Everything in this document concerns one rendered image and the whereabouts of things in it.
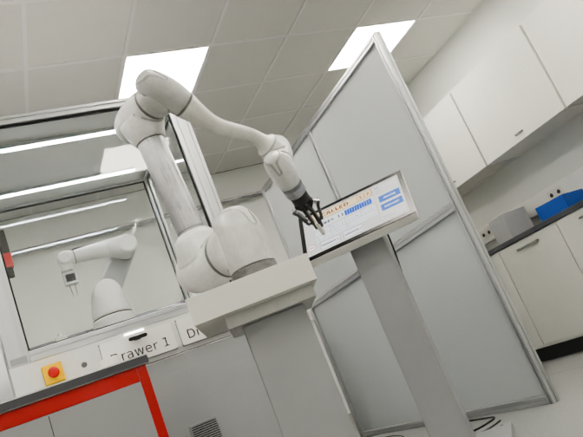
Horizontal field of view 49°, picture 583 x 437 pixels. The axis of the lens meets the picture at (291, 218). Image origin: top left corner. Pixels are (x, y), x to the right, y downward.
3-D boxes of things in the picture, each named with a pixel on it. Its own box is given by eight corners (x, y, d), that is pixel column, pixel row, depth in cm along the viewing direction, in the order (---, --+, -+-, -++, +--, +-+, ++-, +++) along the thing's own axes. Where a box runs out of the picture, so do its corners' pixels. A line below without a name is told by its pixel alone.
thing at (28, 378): (266, 322, 277) (255, 290, 281) (19, 407, 232) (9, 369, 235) (213, 361, 359) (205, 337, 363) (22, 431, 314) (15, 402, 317)
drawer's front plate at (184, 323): (248, 323, 272) (239, 299, 275) (184, 345, 259) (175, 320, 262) (246, 324, 274) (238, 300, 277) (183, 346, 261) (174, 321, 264)
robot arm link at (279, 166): (303, 184, 249) (299, 166, 259) (284, 155, 240) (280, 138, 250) (279, 197, 251) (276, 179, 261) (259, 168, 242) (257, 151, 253)
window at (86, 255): (233, 287, 280) (163, 101, 303) (29, 351, 242) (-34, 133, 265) (232, 288, 280) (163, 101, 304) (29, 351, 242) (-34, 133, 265)
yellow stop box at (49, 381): (66, 378, 236) (61, 360, 238) (46, 385, 233) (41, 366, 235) (65, 381, 241) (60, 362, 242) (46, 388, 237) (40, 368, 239)
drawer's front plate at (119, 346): (178, 347, 258) (169, 322, 261) (107, 371, 245) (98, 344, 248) (177, 348, 260) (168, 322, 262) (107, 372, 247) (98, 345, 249)
